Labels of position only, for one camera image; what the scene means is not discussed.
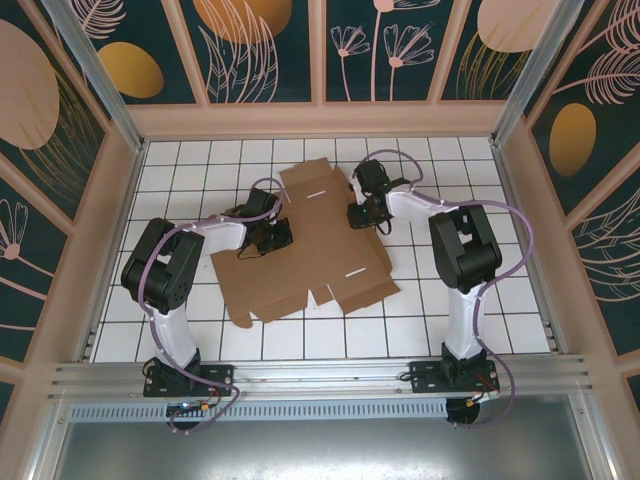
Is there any brown cardboard paper box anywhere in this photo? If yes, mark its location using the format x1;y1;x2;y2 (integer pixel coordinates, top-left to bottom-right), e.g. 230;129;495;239
210;157;401;330

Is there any left base wiring yellow connector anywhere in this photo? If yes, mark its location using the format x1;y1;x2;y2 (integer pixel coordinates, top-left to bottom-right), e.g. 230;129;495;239
167;384;226;419

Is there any base wiring yellow connector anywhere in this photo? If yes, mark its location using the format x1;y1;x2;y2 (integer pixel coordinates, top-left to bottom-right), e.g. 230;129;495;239
464;372;501;407
167;384;226;419

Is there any right base wiring yellow connector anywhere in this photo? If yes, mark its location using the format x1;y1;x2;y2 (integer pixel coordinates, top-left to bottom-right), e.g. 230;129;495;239
464;372;501;407

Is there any grey metal sheet panel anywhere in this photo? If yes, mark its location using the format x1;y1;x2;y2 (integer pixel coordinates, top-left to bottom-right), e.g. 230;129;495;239
29;392;616;480

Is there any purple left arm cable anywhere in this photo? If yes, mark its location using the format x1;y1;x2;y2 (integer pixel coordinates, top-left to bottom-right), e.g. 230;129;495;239
137;178;291;436

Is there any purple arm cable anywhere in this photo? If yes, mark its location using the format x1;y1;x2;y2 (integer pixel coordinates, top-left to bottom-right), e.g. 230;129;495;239
137;178;291;436
357;148;534;431

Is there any aluminium side rail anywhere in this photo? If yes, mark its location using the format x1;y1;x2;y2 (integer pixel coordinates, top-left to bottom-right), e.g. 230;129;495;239
492;144;564;354
74;144;146;362

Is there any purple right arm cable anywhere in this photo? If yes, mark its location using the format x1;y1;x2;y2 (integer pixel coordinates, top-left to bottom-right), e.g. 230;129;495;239
357;148;534;431

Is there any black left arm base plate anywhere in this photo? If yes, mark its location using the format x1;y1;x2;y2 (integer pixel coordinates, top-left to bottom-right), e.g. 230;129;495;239
143;363;236;399

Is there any aluminium mounting rail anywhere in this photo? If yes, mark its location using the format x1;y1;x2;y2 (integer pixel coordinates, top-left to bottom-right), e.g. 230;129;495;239
47;354;594;401

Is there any aluminium corner post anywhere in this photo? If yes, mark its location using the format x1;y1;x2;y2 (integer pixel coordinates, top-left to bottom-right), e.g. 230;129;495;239
489;0;579;146
39;0;146;154

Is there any slotted grey cable duct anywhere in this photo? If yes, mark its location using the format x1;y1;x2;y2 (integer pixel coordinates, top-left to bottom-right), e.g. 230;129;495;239
69;397;449;421

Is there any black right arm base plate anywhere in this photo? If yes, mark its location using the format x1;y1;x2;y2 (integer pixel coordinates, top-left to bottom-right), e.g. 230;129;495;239
408;360;501;396

